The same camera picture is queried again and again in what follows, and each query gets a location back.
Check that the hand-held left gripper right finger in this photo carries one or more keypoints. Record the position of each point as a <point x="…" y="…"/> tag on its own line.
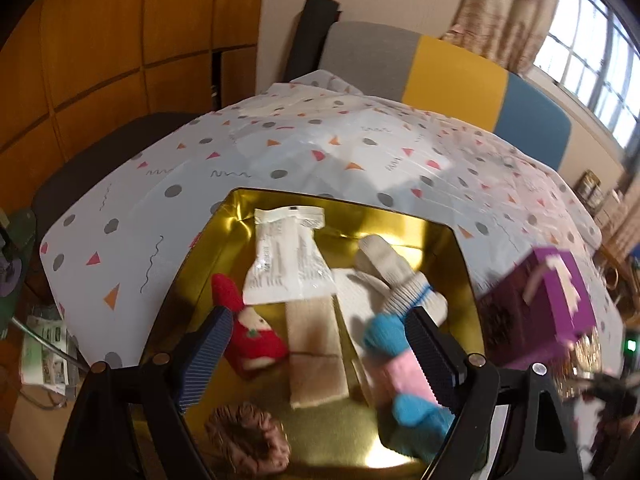
<point x="430" y="355"/>

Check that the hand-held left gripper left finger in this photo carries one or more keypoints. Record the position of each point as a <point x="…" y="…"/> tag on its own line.
<point x="200" y="360"/>

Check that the blue plush toy pink dress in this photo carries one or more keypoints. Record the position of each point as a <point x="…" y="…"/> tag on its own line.
<point x="395" y="375"/>

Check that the red plush toy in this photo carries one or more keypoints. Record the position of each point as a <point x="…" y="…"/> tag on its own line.
<point x="255" y="345"/>

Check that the brown scrunchie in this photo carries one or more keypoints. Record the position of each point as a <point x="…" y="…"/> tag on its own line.
<point x="250" y="435"/>

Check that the white sock blue stripe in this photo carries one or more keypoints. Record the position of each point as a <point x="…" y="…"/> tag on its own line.
<point x="385" y="265"/>

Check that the beige bandage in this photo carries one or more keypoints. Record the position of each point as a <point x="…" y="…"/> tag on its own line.
<point x="315" y="360"/>

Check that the purple patterned box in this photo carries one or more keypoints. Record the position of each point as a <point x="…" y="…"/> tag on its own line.
<point x="537" y="305"/>

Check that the white plastic packet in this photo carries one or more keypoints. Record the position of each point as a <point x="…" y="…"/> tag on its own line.
<point x="285" y="260"/>

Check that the gold tin box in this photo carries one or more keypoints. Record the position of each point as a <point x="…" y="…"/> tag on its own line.
<point x="350" y="220"/>

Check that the wooden desk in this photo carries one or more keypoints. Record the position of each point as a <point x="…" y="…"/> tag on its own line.
<point x="617" y="260"/>

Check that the printed leaflet stack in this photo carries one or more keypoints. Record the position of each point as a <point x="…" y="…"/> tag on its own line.
<point x="45" y="360"/>

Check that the white carton box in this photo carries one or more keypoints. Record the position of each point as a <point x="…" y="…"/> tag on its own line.
<point x="610" y="207"/>

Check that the green round stand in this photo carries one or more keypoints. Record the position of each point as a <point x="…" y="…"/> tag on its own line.
<point x="15" y="250"/>

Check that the cardboard box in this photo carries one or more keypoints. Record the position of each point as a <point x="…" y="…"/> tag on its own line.
<point x="587" y="187"/>

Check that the multicoloured padded headboard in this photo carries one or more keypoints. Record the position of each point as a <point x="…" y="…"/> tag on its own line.
<point x="450" y="75"/>

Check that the patterned pillow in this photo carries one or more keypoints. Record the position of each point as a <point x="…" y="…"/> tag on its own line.
<point x="310" y="85"/>

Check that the wooden panelled wardrobe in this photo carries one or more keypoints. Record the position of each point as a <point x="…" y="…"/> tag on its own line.
<point x="100" y="35"/>

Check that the black rolled mat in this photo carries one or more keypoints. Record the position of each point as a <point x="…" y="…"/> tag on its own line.
<point x="310" y="35"/>

